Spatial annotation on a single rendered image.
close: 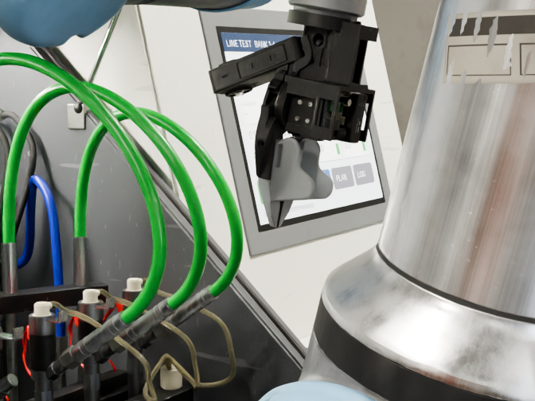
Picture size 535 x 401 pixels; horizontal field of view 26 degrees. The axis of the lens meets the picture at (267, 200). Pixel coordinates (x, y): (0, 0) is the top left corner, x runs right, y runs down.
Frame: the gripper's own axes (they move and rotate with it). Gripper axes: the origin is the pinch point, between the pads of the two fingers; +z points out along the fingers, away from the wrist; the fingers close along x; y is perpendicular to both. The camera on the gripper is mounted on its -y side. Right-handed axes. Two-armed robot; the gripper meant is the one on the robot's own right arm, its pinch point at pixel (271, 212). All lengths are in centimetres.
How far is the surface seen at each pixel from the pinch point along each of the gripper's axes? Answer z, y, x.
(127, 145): -4.2, -12.2, -8.8
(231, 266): 8.6, -8.8, 8.1
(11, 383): 20.7, -16.6, -15.4
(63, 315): 15.1, -18.3, -7.4
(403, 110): 2, -115, 258
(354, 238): 12, -23, 64
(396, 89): -4, -119, 258
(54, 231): 11.7, -37.2, 10.1
